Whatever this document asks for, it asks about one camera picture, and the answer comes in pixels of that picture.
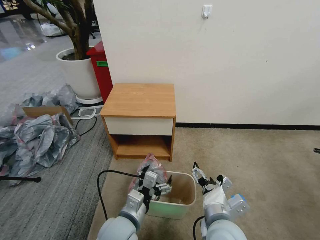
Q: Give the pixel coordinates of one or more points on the black chair base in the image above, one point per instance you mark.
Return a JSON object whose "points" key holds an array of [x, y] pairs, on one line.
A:
{"points": [[94, 30]]}

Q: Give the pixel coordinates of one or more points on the black baseboard strip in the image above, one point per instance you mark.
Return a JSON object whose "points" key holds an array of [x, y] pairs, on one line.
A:
{"points": [[250, 125]]}

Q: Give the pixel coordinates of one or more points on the white nightstand drawer front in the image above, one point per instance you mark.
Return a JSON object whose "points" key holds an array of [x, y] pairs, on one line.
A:
{"points": [[138, 126]]}

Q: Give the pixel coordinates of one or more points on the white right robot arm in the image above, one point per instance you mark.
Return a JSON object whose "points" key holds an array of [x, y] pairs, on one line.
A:
{"points": [[225, 225]]}

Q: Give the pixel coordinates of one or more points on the white floor appliance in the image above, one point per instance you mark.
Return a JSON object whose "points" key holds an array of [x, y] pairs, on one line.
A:
{"points": [[51, 29]]}

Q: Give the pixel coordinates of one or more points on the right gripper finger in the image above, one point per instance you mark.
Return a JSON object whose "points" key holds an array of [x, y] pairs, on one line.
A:
{"points": [[215, 184], [199, 176]]}

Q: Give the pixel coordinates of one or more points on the white pot saucer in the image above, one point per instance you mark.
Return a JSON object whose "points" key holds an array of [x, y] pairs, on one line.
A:
{"points": [[90, 100]]}

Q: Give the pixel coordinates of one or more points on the brown tree trunk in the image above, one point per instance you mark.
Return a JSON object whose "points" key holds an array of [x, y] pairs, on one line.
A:
{"points": [[77, 32]]}

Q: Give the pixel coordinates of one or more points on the clear plastic tray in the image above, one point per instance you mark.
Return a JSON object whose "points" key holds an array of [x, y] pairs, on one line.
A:
{"points": [[87, 112]]}

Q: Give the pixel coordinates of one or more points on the wooden nightstand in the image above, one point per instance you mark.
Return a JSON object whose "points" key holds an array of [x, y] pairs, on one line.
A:
{"points": [[140, 100]]}

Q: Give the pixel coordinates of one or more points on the small black object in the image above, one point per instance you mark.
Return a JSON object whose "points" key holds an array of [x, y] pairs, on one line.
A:
{"points": [[317, 150]]}

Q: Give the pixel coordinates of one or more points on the crumpled clear garbage bag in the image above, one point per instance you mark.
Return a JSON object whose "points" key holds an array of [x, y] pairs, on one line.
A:
{"points": [[10, 115]]}

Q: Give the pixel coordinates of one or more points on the crumpled grey garbage bag pile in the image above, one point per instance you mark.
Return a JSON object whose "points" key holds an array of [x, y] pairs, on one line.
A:
{"points": [[37, 145]]}

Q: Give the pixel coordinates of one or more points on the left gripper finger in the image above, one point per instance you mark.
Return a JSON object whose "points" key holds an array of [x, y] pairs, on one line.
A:
{"points": [[142, 175], [163, 188]]}

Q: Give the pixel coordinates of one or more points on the white plastic trash can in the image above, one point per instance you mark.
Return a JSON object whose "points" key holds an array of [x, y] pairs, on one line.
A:
{"points": [[172, 211]]}

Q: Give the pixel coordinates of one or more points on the brown cardboard box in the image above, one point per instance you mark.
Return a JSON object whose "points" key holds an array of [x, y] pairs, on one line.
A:
{"points": [[42, 110]]}

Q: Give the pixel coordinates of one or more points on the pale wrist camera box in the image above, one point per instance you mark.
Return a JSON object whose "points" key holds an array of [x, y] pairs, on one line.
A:
{"points": [[227, 185], [151, 179]]}

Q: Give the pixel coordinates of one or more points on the green label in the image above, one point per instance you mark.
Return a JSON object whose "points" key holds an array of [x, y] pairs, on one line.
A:
{"points": [[102, 63]]}

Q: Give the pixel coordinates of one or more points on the white wall hook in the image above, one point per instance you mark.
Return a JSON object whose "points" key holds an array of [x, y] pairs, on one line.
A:
{"points": [[207, 11]]}

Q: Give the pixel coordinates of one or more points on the white wrist wrap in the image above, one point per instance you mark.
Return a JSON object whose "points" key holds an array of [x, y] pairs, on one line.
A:
{"points": [[215, 196]]}

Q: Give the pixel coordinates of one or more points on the black pole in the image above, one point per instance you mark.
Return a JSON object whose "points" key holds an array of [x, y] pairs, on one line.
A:
{"points": [[22, 179]]}

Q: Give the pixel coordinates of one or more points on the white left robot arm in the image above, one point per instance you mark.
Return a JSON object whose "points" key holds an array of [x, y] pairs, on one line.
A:
{"points": [[120, 225]]}

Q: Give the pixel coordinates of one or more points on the red bin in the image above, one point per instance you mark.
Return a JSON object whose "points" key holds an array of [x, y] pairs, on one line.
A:
{"points": [[103, 80]]}

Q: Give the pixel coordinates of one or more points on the white round plant pot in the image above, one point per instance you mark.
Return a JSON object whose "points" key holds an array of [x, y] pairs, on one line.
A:
{"points": [[82, 77]]}

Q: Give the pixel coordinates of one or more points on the grey red-trimmed garbage bag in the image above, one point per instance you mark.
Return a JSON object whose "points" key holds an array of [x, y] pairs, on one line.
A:
{"points": [[155, 165]]}

